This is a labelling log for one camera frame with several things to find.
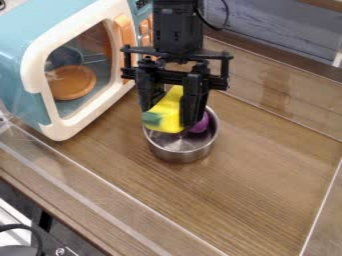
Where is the orange plate in microwave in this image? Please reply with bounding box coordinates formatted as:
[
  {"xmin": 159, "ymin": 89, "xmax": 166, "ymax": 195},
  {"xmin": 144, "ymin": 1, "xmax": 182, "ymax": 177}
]
[{"xmin": 46, "ymin": 65, "xmax": 96, "ymax": 100}]

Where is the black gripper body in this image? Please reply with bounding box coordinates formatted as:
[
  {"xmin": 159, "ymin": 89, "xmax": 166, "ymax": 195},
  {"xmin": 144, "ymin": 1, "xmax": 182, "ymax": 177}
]
[{"xmin": 122, "ymin": 0, "xmax": 233, "ymax": 90}]

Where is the blue toy microwave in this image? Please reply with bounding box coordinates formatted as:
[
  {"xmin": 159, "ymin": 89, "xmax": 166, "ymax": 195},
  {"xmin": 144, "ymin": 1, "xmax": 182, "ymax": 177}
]
[{"xmin": 0, "ymin": 0, "xmax": 152, "ymax": 141}]

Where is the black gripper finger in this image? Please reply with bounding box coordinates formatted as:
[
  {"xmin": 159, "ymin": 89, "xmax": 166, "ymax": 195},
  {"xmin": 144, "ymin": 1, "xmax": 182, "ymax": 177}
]
[
  {"xmin": 180, "ymin": 73, "xmax": 209, "ymax": 128},
  {"xmin": 136, "ymin": 69, "xmax": 166, "ymax": 112}
]

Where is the black cable lower left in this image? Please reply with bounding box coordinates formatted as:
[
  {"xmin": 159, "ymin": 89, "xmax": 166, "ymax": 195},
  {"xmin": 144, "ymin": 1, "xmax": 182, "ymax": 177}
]
[{"xmin": 0, "ymin": 223, "xmax": 46, "ymax": 256}]

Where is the silver metal pot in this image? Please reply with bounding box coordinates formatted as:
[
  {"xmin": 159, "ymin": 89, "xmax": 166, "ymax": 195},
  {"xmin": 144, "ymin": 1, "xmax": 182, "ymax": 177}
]
[{"xmin": 143, "ymin": 107, "xmax": 219, "ymax": 164}]

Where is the purple toy eggplant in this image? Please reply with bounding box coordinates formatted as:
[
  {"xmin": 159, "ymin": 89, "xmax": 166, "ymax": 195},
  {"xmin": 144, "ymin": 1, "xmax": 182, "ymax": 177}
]
[{"xmin": 190, "ymin": 113, "xmax": 210, "ymax": 133}]

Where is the yellow toy banana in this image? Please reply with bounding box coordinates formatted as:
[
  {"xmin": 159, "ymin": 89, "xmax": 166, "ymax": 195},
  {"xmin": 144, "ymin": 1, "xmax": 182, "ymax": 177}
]
[{"xmin": 142, "ymin": 85, "xmax": 184, "ymax": 133}]

